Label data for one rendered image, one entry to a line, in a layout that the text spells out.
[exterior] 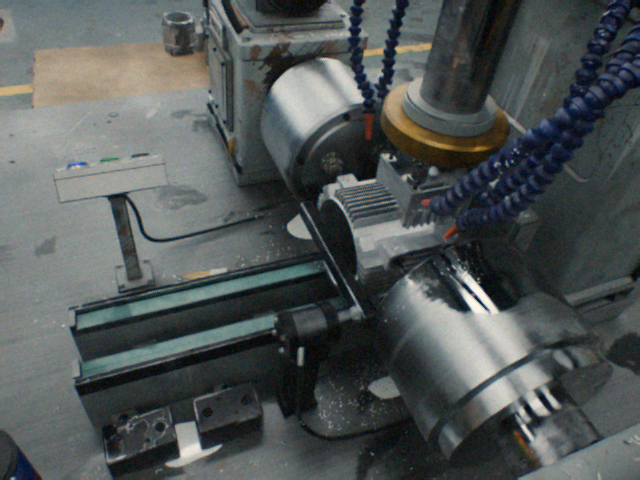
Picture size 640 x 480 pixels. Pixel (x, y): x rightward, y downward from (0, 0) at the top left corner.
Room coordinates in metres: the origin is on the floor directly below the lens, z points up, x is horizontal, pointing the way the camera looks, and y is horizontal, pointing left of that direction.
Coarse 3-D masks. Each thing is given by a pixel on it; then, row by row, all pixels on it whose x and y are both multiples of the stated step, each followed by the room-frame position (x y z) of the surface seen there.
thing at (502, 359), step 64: (448, 256) 0.45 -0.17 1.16; (512, 256) 0.47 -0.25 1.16; (384, 320) 0.41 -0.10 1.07; (448, 320) 0.37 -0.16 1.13; (512, 320) 0.36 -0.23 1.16; (576, 320) 0.38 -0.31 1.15; (448, 384) 0.31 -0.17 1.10; (512, 384) 0.30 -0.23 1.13; (576, 384) 0.33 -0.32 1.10; (448, 448) 0.27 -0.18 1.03; (512, 448) 0.27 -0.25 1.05; (576, 448) 0.26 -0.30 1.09
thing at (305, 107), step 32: (320, 64) 0.91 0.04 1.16; (288, 96) 0.84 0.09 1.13; (320, 96) 0.81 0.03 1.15; (352, 96) 0.80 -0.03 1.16; (288, 128) 0.78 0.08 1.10; (320, 128) 0.75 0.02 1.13; (352, 128) 0.77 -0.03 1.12; (288, 160) 0.73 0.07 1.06; (320, 160) 0.74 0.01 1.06; (352, 160) 0.77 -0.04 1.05; (320, 192) 0.74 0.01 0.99
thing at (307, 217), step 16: (304, 208) 0.65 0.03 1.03; (304, 224) 0.64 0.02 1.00; (320, 224) 0.62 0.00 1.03; (320, 240) 0.58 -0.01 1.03; (336, 256) 0.55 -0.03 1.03; (336, 272) 0.52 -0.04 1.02; (352, 288) 0.49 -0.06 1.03; (352, 304) 0.47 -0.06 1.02; (368, 304) 0.46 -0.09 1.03; (368, 320) 0.44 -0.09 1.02
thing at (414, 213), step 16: (384, 160) 0.66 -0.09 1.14; (400, 160) 0.68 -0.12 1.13; (384, 176) 0.65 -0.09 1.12; (400, 176) 0.62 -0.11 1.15; (432, 176) 0.65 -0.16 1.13; (448, 176) 0.68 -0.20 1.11; (400, 192) 0.60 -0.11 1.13; (416, 192) 0.59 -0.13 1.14; (432, 192) 0.60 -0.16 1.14; (400, 208) 0.60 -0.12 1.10; (416, 208) 0.59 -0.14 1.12; (464, 208) 0.63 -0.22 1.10; (416, 224) 0.59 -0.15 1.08
